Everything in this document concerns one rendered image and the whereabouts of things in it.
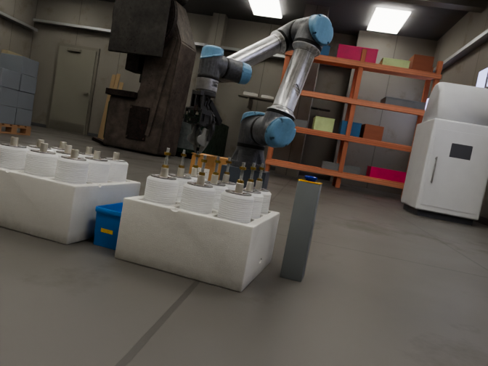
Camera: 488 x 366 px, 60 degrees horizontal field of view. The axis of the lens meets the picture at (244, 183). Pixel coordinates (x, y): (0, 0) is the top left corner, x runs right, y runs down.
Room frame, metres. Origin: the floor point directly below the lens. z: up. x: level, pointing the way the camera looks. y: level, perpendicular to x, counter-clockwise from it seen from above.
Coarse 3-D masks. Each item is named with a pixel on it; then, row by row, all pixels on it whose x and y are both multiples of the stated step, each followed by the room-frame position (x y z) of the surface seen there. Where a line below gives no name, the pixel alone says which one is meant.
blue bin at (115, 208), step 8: (96, 208) 1.29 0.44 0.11; (104, 208) 1.28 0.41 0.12; (112, 208) 1.38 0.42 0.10; (120, 208) 1.43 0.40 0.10; (96, 216) 1.29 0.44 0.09; (104, 216) 1.28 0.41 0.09; (112, 216) 1.28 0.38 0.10; (120, 216) 1.27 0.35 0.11; (96, 224) 1.29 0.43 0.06; (104, 224) 1.28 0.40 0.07; (112, 224) 1.28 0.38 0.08; (96, 232) 1.29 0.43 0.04; (104, 232) 1.28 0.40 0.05; (112, 232) 1.28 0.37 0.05; (96, 240) 1.29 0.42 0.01; (104, 240) 1.28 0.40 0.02; (112, 240) 1.28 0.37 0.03; (112, 248) 1.28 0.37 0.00
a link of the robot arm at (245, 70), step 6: (228, 60) 1.47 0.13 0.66; (234, 60) 1.49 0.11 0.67; (228, 66) 1.46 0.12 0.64; (234, 66) 1.47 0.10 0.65; (240, 66) 1.49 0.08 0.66; (246, 66) 1.51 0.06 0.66; (228, 72) 1.47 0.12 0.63; (234, 72) 1.48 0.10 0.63; (240, 72) 1.49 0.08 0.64; (246, 72) 1.50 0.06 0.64; (222, 78) 1.50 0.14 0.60; (228, 78) 1.49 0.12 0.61; (234, 78) 1.50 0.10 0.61; (240, 78) 1.50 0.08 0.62; (246, 78) 1.51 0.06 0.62
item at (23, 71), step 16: (0, 64) 5.98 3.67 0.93; (16, 64) 5.95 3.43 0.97; (32, 64) 6.15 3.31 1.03; (0, 80) 5.56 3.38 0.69; (16, 80) 5.84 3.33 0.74; (32, 80) 6.19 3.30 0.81; (0, 96) 5.58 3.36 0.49; (16, 96) 5.90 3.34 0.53; (32, 96) 6.25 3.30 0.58; (0, 112) 5.61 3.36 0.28; (16, 112) 5.95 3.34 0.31; (32, 112) 6.30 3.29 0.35; (0, 128) 5.65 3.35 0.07; (16, 128) 5.97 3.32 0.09
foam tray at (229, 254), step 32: (128, 224) 1.19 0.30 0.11; (160, 224) 1.16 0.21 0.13; (192, 224) 1.14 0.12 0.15; (224, 224) 1.11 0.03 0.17; (256, 224) 1.14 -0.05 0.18; (128, 256) 1.18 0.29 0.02; (160, 256) 1.16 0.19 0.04; (192, 256) 1.13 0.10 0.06; (224, 256) 1.11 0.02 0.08; (256, 256) 1.21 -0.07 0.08
